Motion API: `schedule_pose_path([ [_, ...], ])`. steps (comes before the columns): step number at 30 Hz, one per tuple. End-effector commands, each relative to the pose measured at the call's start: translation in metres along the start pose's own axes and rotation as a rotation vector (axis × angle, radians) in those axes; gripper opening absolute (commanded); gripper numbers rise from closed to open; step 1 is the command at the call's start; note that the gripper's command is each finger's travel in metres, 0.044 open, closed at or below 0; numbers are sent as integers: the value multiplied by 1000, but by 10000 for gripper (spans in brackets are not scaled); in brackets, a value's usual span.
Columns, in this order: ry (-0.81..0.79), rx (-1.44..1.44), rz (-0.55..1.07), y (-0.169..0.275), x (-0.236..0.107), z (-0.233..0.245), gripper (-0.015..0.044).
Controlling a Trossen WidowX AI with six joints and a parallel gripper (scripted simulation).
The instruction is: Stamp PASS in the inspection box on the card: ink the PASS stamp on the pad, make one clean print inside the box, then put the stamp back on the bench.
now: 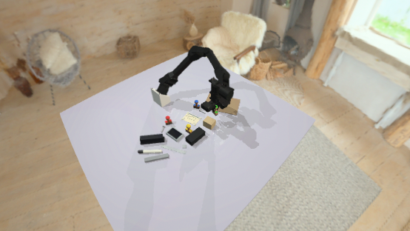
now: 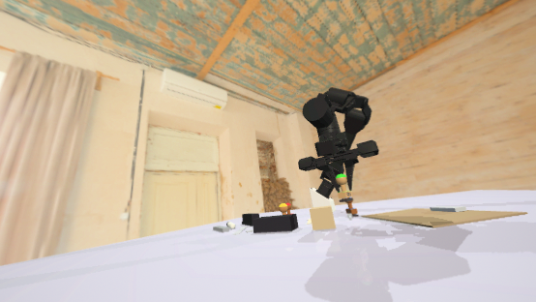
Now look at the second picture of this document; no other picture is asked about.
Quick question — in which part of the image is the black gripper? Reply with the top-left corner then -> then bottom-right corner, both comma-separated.
298,128 -> 378,193

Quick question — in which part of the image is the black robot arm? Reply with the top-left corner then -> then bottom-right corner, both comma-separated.
303,87 -> 372,199

